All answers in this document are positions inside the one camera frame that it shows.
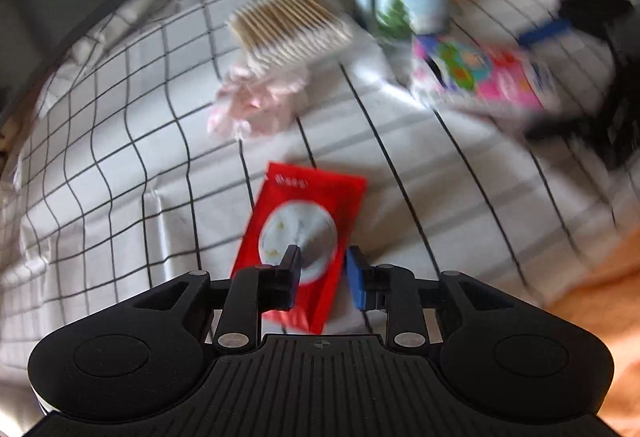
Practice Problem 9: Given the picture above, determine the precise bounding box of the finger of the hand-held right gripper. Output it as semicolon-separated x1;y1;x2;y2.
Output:
517;14;573;47
524;114;601;143

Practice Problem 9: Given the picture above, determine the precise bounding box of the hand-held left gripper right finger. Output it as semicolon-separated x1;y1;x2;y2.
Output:
346;246;506;352

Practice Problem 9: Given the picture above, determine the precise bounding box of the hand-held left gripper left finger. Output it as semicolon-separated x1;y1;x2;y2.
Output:
132;244;301;353

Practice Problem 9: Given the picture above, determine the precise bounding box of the colourful printed tissue pack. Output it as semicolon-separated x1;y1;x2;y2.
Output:
410;34;556;110

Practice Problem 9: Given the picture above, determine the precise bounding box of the red packet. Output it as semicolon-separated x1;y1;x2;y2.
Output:
230;161;368;334

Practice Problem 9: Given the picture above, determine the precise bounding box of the pink white scrunchie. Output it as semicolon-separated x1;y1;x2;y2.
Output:
207;64;311;140

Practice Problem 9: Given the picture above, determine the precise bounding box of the cotton swab pack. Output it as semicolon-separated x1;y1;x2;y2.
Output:
226;0;355;70

